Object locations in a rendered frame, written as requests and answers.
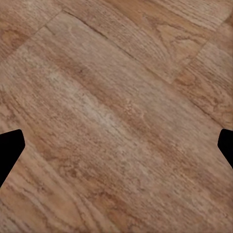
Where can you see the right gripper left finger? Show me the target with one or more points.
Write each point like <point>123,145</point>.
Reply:
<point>12,145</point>

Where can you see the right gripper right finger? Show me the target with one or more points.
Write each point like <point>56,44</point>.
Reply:
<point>225,144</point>

